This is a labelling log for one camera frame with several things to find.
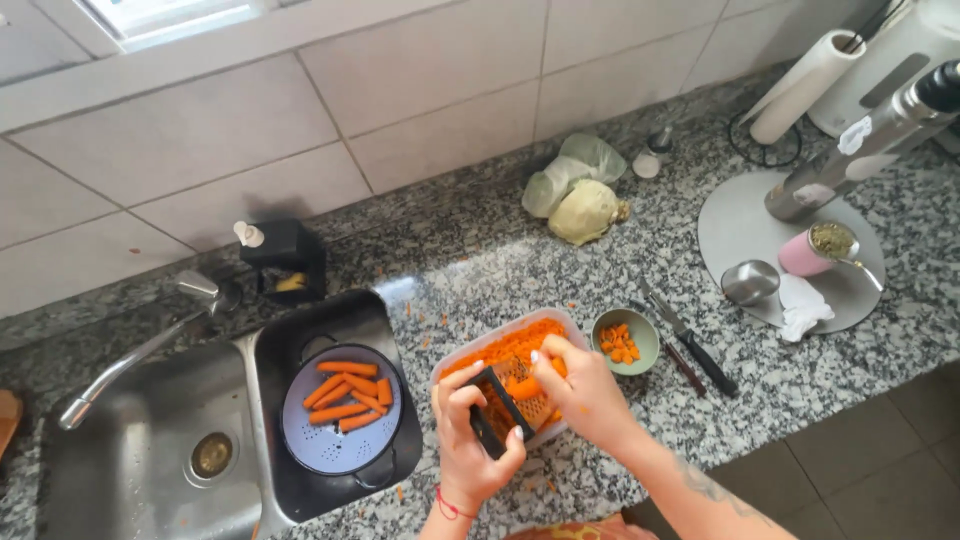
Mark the person's left hand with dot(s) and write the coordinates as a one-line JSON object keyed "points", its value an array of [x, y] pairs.
{"points": [[465, 457]]}

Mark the person's right hand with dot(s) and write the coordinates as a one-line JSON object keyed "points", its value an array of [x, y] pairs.
{"points": [[589, 405]]}

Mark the peeled carrot being grated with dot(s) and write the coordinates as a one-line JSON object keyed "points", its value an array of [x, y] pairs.
{"points": [[525, 388]]}

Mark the carrot end pieces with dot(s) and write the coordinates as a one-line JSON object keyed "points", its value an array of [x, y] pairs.
{"points": [[619, 345]]}

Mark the small green bowl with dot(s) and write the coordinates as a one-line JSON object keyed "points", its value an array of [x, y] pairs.
{"points": [[645, 341]]}

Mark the heap of grated carrot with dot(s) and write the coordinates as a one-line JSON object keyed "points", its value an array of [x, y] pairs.
{"points": [[517, 341]]}

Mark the clear plastic food container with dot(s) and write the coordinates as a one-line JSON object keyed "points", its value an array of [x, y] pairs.
{"points": [[480, 341]]}

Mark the person's orange patterned clothing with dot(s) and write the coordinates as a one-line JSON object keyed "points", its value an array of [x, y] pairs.
{"points": [[577, 531]]}

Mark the pile of peeled carrots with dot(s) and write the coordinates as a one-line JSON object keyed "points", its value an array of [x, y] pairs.
{"points": [[346, 394]]}

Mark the pale green cabbage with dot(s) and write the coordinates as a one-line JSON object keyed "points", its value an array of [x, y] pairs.
{"points": [[585, 214]]}

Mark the steel thermos cap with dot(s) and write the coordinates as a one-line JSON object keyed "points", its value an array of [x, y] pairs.
{"points": [[750, 283]]}

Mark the round grey tray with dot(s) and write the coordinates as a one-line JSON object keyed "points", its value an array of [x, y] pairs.
{"points": [[739, 225]]}

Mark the crumpled white napkin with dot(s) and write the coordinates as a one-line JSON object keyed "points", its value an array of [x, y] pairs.
{"points": [[802, 306]]}

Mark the translucent plastic bag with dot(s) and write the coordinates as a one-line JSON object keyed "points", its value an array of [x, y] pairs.
{"points": [[570, 169]]}

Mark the yellow sponge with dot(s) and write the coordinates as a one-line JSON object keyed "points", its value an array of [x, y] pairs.
{"points": [[291, 283]]}

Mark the small salt shaker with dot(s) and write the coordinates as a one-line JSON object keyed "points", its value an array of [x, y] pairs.
{"points": [[649, 159]]}

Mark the sink drain strainer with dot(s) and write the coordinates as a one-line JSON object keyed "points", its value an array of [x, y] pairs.
{"points": [[211, 454]]}

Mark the pink mate cup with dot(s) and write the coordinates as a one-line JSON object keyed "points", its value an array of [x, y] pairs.
{"points": [[806, 255]]}

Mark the black sponge holder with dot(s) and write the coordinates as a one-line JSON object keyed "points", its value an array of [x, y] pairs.
{"points": [[289, 251]]}

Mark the metal mate straw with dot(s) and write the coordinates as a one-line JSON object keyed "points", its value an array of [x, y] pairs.
{"points": [[866, 272]]}

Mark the white dispenser cap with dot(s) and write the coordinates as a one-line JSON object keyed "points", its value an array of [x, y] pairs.
{"points": [[249, 235]]}

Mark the stainless steel sink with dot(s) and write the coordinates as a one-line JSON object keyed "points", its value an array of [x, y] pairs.
{"points": [[150, 465]]}

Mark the chrome faucet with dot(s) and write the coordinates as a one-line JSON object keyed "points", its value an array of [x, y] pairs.
{"points": [[127, 364]]}

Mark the stainless steel thermos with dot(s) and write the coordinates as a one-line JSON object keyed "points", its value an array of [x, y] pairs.
{"points": [[862, 150]]}

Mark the white paper towel roll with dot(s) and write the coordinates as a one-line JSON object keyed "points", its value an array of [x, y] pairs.
{"points": [[799, 90]]}

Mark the white kitchen appliance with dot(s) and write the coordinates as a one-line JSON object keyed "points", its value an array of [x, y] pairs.
{"points": [[892, 67]]}

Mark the wooden board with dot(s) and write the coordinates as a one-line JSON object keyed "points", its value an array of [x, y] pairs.
{"points": [[7, 424]]}

